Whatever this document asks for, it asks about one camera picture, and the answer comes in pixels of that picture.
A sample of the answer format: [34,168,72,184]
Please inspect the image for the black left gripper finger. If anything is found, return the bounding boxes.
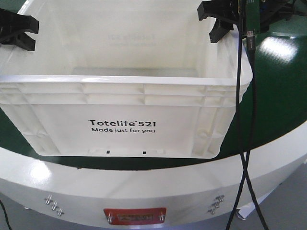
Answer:
[0,8,39,40]
[0,32,35,51]

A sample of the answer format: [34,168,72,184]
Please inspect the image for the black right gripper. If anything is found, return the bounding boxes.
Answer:
[197,0,307,43]

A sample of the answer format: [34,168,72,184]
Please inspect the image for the white Totelife plastic tote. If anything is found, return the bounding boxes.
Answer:
[0,0,254,159]

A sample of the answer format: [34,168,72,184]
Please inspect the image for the white conveyor outer rim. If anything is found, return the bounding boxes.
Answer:
[0,126,307,230]

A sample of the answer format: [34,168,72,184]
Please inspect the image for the red label plate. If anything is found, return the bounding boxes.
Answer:
[104,207,167,225]

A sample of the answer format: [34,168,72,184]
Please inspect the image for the black cable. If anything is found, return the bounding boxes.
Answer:
[0,200,12,230]
[224,31,259,230]
[236,0,271,230]

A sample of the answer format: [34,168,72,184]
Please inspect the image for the black left side cable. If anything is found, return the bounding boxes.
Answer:
[0,200,12,230]

